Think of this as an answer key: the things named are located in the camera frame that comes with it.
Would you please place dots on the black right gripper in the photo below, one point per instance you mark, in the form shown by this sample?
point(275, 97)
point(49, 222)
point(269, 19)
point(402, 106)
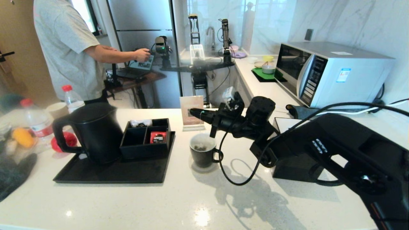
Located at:
point(231, 121)

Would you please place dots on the black electric kettle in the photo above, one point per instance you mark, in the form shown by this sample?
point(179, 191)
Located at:
point(96, 134)

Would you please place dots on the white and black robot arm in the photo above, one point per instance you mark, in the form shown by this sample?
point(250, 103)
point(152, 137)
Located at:
point(225, 35)

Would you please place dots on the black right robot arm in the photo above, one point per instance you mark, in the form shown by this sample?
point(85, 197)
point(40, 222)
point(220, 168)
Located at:
point(351, 153)

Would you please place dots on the red packaged item with label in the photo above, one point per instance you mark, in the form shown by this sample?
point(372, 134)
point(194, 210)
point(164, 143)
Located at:
point(158, 137)

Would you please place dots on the QR code sign stand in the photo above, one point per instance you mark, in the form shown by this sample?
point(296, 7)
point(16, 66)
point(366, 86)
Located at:
point(188, 102)

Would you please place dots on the black mug white inside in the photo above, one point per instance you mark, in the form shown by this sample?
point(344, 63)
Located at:
point(203, 159)

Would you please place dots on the black robot stand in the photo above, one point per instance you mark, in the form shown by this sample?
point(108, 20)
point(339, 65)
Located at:
point(198, 67)

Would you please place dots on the white wrapped packet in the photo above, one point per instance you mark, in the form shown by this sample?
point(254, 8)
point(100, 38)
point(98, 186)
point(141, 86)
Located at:
point(140, 123)

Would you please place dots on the green mat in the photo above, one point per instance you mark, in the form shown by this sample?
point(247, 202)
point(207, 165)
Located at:
point(260, 74)

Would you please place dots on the white dish rack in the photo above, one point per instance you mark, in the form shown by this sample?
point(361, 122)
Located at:
point(198, 47)

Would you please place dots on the purple plate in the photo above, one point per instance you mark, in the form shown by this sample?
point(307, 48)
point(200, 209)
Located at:
point(239, 54)

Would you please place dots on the black compartment organizer box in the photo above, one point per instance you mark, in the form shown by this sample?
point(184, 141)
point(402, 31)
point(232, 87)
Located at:
point(137, 138)

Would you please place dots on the white bowl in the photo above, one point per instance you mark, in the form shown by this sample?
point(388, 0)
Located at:
point(252, 59)

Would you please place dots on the beige plate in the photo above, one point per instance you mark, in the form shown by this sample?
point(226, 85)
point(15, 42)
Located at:
point(258, 64)

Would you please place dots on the metal faucet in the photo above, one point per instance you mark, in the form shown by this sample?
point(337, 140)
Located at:
point(213, 40)

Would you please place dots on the grey bowl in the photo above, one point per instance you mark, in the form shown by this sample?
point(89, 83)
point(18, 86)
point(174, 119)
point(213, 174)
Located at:
point(267, 69)

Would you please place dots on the open laptop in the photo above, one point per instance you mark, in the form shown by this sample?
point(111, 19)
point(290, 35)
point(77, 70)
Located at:
point(140, 67)

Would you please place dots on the yellow bowl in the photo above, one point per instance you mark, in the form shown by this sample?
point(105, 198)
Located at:
point(267, 58)

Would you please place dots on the black serving tray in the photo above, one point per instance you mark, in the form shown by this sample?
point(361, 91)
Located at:
point(127, 171)

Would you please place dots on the black tissue box white lid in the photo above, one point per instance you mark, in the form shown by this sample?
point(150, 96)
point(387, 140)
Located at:
point(287, 172)

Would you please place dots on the grey refrigerator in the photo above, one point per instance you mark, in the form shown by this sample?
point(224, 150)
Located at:
point(140, 19)

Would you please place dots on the clear water bottle red cap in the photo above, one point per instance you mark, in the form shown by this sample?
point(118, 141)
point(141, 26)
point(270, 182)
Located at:
point(73, 100)
point(38, 123)

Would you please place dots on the red toy apple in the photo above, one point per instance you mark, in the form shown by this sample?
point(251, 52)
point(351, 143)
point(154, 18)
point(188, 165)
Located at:
point(67, 140)

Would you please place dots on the silver microwave oven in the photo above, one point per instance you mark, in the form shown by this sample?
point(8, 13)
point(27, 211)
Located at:
point(351, 80)

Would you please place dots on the brown paper cup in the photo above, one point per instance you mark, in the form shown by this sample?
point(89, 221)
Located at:
point(57, 110)

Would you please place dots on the person in grey t-shirt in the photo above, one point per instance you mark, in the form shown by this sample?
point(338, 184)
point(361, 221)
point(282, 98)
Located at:
point(64, 48)

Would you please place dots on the bright window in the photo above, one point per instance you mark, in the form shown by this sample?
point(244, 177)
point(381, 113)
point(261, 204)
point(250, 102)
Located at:
point(83, 12)

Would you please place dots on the orange toy corn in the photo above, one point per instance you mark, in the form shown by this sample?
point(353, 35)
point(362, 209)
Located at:
point(23, 138)

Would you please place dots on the green stool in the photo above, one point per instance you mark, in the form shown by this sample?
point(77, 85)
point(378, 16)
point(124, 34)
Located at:
point(9, 102)

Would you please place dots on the dark fabric bag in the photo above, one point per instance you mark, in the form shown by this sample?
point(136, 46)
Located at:
point(12, 179)

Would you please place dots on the black ladder-shaped frame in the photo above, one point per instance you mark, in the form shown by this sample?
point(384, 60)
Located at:
point(193, 17)

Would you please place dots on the grey wall socket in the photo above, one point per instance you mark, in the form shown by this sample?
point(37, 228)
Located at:
point(308, 34)

